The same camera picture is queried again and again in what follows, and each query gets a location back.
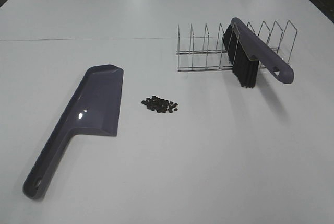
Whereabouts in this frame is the pile of coffee beans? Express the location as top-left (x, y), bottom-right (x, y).
top-left (141, 95), bottom-right (178, 113)

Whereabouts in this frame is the purple plastic dustpan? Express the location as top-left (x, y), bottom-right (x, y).
top-left (22, 64), bottom-right (124, 200)

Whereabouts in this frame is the wire dish rack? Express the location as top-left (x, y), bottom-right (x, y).
top-left (176, 20), bottom-right (298, 72)

